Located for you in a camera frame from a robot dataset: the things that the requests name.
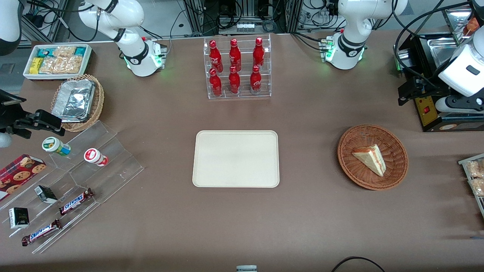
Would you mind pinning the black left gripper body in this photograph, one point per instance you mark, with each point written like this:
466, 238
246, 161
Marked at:
426, 85

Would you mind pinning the triangular sandwich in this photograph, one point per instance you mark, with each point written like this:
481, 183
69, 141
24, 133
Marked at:
372, 158

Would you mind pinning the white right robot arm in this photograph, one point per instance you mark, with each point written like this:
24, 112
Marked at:
134, 56

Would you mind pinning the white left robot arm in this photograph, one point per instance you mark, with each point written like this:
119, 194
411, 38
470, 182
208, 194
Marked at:
349, 49

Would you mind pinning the aluminium foil tray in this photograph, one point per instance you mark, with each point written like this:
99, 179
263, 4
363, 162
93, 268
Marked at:
73, 101

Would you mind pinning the light wicker basket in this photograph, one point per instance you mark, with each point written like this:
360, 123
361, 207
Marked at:
99, 100

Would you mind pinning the brown wicker basket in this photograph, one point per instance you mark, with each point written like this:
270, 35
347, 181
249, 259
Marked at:
355, 173

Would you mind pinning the grey snack tray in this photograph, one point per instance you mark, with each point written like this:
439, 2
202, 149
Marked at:
479, 206

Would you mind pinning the beige plastic tray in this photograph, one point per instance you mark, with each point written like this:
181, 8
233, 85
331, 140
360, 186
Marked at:
236, 158

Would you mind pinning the green lid yogurt cup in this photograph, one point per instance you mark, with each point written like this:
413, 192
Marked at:
55, 146

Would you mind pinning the black hot food display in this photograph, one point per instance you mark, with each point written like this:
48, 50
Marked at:
427, 115

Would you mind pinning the clear cracker bag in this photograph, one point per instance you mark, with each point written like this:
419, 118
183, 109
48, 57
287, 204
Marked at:
72, 64
51, 65
64, 51

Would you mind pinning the red lid yogurt cup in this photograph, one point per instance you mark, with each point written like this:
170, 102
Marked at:
94, 156

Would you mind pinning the yellow snack packet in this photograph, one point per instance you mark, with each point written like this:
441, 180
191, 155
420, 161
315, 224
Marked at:
36, 65

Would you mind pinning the red tartan cookie box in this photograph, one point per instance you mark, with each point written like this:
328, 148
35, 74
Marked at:
19, 175

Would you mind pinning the teal snack packet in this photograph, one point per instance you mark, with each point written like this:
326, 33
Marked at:
80, 51
44, 52

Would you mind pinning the white snack bin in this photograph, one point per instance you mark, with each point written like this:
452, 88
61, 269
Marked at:
87, 60

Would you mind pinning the small black carton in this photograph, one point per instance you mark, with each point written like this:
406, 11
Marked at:
19, 218
46, 194

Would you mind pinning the clear acrylic stepped stand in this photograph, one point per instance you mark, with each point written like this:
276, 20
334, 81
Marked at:
113, 166

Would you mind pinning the snickers chocolate bar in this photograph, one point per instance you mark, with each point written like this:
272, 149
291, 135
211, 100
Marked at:
75, 201
41, 232

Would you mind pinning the clear fried snack bag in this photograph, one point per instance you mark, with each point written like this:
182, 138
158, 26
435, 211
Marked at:
475, 169
478, 187

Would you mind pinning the red cola bottle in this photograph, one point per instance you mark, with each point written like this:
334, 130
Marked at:
215, 56
255, 80
235, 56
234, 81
215, 84
258, 53

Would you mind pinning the clear acrylic bottle rack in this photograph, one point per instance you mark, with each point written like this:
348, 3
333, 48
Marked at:
244, 92

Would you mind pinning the white power strip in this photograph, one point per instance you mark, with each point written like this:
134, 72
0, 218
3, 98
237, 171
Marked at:
245, 27

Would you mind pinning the small grey device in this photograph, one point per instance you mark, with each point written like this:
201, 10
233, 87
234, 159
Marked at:
246, 268

